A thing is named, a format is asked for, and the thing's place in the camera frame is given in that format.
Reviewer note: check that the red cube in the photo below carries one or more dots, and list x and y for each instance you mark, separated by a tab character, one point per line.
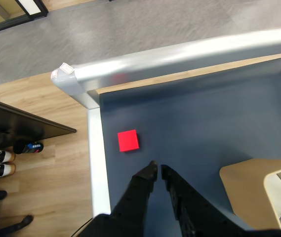
128	140

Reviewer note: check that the white red-edged sticker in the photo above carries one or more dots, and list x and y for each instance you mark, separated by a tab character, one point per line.
66	68
54	74

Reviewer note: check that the black framed panel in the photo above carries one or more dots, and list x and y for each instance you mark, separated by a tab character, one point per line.
35	10

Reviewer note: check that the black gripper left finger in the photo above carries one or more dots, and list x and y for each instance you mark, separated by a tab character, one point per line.
140	187

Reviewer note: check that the silver metal table rail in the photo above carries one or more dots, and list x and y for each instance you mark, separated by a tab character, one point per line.
155	64

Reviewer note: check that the white table edge rail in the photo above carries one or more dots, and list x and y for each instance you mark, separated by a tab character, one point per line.
98	160

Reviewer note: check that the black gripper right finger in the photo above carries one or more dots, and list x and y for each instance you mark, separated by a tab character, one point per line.
187	205

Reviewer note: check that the black bottle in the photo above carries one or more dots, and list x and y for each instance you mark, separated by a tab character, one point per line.
28	147

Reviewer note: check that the dark grey table mat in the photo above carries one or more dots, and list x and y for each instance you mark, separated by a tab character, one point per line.
204	123

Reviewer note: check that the dark brown cabinet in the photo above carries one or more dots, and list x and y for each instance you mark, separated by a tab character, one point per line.
12	123

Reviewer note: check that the beige square box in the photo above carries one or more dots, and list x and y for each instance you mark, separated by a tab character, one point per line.
246	187

